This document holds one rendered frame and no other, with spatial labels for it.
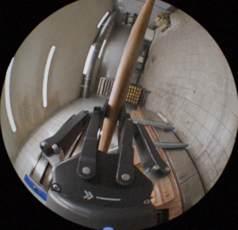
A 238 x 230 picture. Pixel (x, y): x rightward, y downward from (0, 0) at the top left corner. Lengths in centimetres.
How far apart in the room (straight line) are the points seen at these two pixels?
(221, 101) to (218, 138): 44
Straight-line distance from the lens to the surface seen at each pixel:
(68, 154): 129
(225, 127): 119
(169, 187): 80
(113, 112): 16
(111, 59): 530
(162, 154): 91
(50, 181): 114
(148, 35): 515
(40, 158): 140
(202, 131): 127
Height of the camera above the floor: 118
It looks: 6 degrees down
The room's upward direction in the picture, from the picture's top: 76 degrees counter-clockwise
